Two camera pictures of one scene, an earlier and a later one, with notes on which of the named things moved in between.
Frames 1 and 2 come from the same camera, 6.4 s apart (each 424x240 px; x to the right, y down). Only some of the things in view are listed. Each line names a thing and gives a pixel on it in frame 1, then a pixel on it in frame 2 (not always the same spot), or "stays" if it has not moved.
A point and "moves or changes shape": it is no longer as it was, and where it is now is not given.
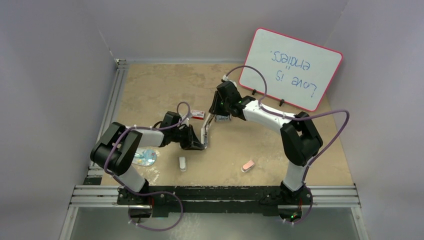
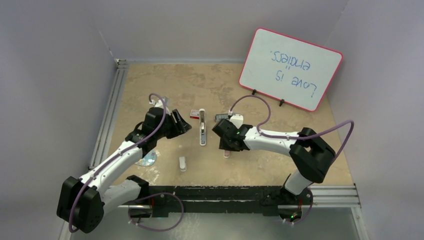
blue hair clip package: (146, 158) stays
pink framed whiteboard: (297, 71) stays
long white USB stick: (204, 130) moves or changes shape
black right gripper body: (224, 109) → (225, 145)
